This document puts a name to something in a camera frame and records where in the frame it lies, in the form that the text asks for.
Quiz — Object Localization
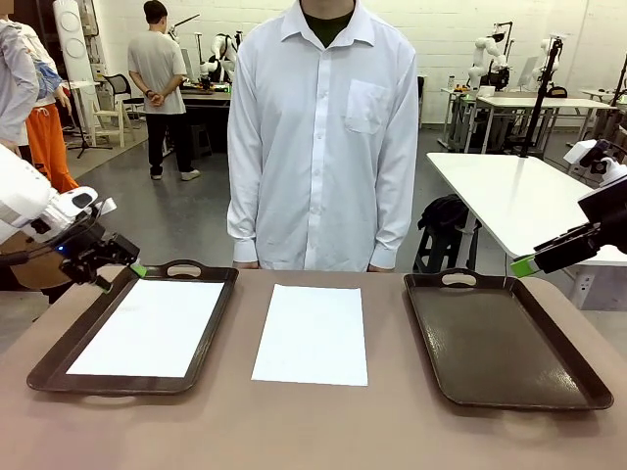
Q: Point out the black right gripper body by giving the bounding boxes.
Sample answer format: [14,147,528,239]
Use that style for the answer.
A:
[577,178,627,251]

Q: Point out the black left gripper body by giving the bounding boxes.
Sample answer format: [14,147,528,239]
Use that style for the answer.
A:
[58,222,138,275]

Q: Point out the white A4 paper sheet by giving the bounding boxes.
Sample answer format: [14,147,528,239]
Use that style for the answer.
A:
[251,283,369,388]
[66,278,225,378]

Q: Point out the person's right forearm white sleeve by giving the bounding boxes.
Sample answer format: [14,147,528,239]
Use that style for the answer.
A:
[226,165,261,265]

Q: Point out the person's left forearm white sleeve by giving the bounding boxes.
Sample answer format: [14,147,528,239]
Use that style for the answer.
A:
[369,165,419,269]

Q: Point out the white power socket box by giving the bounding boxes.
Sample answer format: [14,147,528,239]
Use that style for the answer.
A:
[577,273,597,309]

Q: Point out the dark brown plastic tray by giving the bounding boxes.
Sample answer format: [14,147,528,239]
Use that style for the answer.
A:
[403,266,615,417]
[26,258,240,406]

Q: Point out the black step stool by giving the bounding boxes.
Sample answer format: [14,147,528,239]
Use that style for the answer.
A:
[413,224,484,274]

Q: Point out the large white table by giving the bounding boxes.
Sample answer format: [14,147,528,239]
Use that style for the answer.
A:
[424,151,627,310]

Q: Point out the black floor tripod stand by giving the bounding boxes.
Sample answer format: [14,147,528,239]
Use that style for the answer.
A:
[66,85,114,161]

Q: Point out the white folding chair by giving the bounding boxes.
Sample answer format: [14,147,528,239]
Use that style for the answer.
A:
[91,100,136,148]

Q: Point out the black tripod pole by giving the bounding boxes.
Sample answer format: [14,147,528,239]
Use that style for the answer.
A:
[518,36,564,159]

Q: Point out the black plastic stool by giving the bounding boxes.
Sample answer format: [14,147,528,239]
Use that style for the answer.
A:
[188,122,213,161]

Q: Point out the black office chair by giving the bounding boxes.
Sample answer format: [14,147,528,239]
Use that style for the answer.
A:
[101,72,144,118]

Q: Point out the background workbench table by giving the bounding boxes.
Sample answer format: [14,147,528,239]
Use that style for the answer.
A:
[178,87,232,161]

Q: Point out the background person grey t-shirt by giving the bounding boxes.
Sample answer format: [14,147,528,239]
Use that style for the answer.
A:
[126,0,202,182]

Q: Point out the white standing air conditioner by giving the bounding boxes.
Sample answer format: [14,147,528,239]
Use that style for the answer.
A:
[52,0,98,133]

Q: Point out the person in white shirt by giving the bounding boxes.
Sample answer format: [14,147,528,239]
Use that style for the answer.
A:
[226,0,420,273]

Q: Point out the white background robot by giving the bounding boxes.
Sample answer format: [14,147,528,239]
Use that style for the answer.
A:
[204,31,244,84]

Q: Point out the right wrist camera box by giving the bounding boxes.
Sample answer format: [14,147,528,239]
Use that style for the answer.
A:
[562,139,602,165]

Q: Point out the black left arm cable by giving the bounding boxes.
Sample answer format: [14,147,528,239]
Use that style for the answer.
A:
[0,247,68,268]

